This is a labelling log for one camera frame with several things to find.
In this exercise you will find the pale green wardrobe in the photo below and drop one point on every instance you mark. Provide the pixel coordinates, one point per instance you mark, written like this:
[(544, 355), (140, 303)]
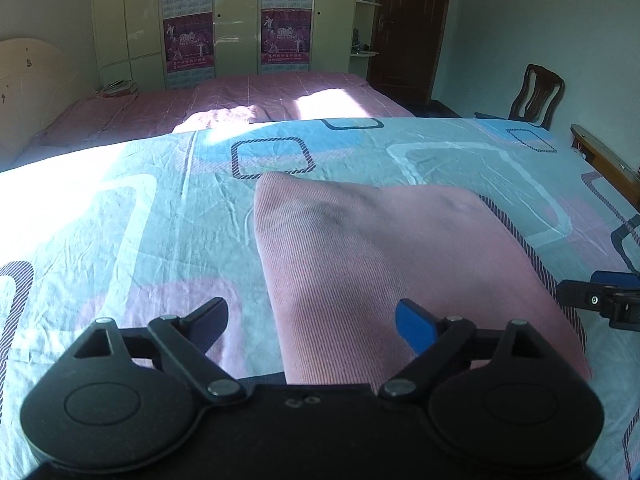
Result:
[(235, 10)]

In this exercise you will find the pink shirt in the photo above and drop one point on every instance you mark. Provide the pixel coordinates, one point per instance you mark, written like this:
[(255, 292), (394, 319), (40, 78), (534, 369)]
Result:
[(375, 260)]

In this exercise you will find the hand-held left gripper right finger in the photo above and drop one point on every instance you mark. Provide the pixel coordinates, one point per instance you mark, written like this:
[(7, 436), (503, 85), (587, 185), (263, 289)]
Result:
[(415, 326)]

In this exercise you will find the white corner shelf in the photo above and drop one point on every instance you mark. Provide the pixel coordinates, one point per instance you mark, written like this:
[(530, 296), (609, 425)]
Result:
[(365, 54)]

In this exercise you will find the stack of books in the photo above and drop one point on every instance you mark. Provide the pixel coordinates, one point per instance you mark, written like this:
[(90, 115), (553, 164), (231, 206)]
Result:
[(117, 89)]

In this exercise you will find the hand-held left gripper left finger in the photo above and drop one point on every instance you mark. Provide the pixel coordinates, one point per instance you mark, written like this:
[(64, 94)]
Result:
[(210, 321)]

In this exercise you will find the dark wooden chair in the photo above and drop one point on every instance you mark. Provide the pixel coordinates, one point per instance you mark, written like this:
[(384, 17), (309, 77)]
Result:
[(540, 90)]

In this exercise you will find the patterned turquoise bed sheet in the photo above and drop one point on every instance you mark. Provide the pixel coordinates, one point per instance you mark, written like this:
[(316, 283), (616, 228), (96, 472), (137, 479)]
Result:
[(125, 210)]

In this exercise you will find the purple wall poster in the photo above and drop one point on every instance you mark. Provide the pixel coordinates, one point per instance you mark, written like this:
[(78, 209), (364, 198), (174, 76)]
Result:
[(286, 35), (189, 42)]

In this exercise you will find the dark wooden door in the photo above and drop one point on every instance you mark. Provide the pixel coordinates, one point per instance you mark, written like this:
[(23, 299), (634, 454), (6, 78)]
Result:
[(410, 30)]

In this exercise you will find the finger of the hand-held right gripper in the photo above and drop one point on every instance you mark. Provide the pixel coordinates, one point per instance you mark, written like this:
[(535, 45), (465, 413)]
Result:
[(615, 278), (610, 302)]

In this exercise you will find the bed with pink sheet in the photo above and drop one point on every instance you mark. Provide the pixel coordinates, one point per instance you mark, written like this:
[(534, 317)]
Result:
[(240, 95)]

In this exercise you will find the wooden bed footboard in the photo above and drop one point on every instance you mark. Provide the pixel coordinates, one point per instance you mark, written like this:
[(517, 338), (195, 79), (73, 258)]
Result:
[(605, 155)]

